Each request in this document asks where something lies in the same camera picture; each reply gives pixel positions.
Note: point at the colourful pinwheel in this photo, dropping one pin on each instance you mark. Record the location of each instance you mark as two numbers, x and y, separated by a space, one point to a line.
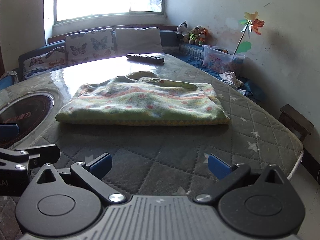
257 26

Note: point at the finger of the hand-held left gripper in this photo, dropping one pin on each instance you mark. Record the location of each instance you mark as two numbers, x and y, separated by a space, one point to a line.
10 131
42 153

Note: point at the clear plastic storage box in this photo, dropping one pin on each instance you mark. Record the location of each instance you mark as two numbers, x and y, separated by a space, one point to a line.
217 60

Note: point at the floral yellow-green shirt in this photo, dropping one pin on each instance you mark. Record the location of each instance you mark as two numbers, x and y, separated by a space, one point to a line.
140 100

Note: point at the bear plush with green vest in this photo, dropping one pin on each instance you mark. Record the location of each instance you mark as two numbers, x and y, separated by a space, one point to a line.
195 36

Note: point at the white crumpled cloth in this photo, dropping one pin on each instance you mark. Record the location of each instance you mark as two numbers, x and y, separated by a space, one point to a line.
232 78

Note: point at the dark blue sofa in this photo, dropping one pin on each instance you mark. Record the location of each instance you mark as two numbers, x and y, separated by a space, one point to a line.
171 38

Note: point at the grey cloth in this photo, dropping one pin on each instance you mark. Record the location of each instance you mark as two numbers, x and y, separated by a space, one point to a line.
10 73

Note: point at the butterfly print cushion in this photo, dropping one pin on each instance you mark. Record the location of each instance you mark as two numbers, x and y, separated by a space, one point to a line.
45 62
87 45

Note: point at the black and white cow plush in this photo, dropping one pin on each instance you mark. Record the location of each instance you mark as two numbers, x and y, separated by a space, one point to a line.
183 28

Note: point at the dark wooden stool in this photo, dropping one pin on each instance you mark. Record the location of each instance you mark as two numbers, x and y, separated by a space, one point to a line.
295 120

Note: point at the beige cushion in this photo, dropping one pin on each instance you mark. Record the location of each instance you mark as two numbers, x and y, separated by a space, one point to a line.
137 40

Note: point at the blue crumpled cloth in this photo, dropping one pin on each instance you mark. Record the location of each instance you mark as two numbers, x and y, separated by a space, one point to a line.
252 90

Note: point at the blue cushion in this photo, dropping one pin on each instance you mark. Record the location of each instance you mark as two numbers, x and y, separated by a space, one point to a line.
8 82

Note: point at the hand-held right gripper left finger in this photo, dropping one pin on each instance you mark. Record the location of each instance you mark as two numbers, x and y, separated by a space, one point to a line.
100 166

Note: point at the orange tiger plush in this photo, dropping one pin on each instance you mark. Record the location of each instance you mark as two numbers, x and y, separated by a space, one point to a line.
203 36

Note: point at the black round cooktop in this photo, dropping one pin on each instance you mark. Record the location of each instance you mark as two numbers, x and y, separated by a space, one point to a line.
25 115

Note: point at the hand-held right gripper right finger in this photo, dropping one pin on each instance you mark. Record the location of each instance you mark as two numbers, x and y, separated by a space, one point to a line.
216 166

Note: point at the black remote control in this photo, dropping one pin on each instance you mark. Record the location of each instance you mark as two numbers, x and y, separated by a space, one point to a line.
145 58

